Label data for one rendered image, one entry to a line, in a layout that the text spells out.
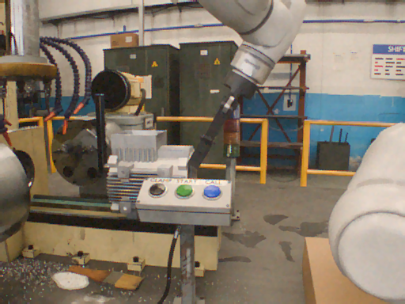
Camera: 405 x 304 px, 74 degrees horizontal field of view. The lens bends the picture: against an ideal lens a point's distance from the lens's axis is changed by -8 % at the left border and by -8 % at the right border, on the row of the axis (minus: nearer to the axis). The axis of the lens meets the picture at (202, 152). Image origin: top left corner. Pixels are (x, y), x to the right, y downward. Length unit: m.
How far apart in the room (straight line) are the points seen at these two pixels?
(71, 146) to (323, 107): 4.95
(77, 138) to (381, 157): 0.95
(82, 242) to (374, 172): 0.73
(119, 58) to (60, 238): 3.61
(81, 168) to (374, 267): 0.98
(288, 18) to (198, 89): 3.22
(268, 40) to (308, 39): 5.07
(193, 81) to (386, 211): 3.60
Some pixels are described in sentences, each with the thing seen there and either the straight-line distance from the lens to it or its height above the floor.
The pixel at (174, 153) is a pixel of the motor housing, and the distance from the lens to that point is 0.73.
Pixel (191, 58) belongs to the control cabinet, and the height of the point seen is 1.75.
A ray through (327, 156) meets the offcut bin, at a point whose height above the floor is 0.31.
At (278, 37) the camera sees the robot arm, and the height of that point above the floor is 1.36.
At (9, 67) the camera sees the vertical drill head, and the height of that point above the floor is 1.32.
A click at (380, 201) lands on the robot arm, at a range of 0.35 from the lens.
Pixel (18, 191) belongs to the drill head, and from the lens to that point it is 0.68.
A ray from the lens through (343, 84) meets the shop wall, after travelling 5.69.
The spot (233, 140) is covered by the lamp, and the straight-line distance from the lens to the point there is 1.02.
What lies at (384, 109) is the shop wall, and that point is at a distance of 5.87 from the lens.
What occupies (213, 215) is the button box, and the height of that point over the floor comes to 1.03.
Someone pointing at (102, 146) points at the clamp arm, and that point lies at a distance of 0.97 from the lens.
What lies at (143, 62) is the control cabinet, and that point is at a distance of 4.13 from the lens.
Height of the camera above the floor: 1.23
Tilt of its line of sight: 10 degrees down
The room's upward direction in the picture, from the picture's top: straight up
